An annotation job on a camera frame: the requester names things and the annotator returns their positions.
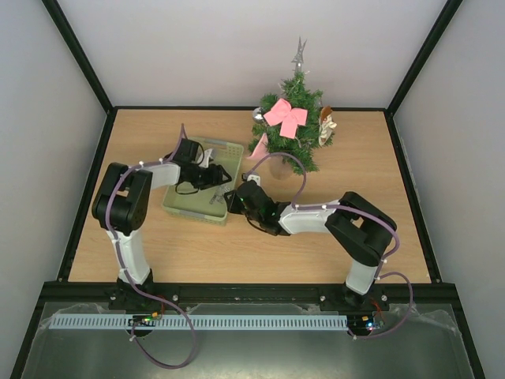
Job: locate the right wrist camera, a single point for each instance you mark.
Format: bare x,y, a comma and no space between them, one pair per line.
251,177

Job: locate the light green plastic basket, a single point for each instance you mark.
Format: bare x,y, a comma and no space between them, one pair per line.
184,199

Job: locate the silver star tree topper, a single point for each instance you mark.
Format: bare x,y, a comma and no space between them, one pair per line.
298,59

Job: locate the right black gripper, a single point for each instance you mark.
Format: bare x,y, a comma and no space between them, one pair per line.
233,201

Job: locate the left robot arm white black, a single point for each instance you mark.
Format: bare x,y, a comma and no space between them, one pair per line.
121,207

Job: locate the brown hat snowman ornament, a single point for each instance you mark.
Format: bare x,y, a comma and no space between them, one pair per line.
326,125

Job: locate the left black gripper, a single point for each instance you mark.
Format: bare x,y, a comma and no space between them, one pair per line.
216,177

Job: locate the small green christmas tree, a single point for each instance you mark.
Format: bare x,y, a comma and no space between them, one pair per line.
297,165

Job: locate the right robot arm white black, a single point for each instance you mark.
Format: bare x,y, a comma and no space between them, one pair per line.
360,228

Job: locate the pink heart ornament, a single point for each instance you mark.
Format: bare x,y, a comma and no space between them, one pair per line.
289,118

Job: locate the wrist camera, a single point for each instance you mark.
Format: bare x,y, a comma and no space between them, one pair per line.
206,158
251,177

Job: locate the silver spiral ornament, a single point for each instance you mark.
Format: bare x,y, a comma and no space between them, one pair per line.
218,196

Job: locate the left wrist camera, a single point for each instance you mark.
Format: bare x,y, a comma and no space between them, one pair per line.
206,158

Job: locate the light blue slotted cable duct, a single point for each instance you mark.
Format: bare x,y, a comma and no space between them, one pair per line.
201,322

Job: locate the silver disco ball ornament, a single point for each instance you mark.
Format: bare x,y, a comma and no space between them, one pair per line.
258,115

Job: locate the pink hat gnome ornament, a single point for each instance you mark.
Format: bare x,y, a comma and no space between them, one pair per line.
260,150

